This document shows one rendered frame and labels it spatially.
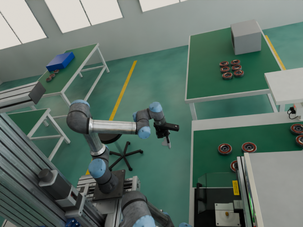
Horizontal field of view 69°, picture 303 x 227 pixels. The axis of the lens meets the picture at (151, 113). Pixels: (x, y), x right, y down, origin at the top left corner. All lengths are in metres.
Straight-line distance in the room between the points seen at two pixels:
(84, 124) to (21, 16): 5.78
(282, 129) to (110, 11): 4.60
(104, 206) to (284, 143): 1.49
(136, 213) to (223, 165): 1.09
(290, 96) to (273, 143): 0.46
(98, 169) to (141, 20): 4.51
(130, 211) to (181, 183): 1.80
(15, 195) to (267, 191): 1.15
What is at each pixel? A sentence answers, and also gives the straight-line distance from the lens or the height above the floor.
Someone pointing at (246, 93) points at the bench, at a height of 0.73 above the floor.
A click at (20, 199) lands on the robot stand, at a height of 1.55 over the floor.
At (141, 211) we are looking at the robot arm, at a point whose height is 1.46.
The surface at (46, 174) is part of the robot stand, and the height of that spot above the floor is 1.57.
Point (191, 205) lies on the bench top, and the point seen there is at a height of 0.75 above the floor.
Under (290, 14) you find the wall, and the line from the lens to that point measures 5.81.
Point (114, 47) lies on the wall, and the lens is 6.06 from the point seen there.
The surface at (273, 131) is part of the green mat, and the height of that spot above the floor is 0.75.
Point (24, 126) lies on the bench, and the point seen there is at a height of 0.75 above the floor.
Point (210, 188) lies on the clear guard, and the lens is 1.45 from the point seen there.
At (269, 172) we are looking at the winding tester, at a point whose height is 1.32.
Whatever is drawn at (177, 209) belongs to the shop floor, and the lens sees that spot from 2.63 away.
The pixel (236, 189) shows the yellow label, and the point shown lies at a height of 1.07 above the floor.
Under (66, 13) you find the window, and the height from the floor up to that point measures 1.41.
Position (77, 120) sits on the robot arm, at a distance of 1.29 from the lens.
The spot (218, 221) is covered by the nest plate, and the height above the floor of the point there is 0.78.
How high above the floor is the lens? 2.32
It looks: 38 degrees down
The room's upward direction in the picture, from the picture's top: 21 degrees counter-clockwise
